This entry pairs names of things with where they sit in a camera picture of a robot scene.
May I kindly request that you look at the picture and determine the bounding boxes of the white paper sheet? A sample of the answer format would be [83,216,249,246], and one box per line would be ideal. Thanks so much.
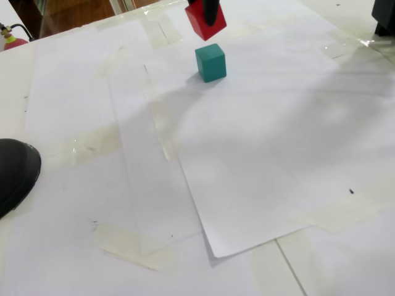
[144,17,395,259]
[107,73,203,257]

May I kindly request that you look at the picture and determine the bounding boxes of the long beige tape strip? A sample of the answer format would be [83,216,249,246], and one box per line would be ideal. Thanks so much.
[141,75,179,162]

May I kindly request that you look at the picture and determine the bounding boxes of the glossy beige tape strip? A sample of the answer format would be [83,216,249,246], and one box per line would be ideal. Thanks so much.
[46,123,121,169]

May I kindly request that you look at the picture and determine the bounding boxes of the black round camera base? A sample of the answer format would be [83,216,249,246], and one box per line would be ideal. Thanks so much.
[0,138,42,220]

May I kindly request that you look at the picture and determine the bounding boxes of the red fire extinguisher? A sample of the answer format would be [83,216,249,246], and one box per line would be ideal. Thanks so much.
[0,22,37,52]

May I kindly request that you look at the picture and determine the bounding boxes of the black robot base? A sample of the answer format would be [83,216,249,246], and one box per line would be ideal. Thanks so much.
[371,0,395,37]

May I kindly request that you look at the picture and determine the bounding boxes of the brown wooden cabinet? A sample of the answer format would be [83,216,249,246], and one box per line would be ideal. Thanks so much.
[8,0,136,40]

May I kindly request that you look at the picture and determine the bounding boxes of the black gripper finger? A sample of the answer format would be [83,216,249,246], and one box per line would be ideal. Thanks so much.
[202,0,222,27]

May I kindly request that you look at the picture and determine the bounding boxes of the short clear tape strip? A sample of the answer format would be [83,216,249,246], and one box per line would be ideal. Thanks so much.
[320,41,351,60]

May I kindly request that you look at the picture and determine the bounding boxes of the teal blue cube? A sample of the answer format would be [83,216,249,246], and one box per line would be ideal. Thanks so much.
[194,43,227,83]

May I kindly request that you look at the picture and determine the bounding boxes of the red cube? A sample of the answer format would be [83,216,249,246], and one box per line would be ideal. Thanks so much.
[184,0,228,42]

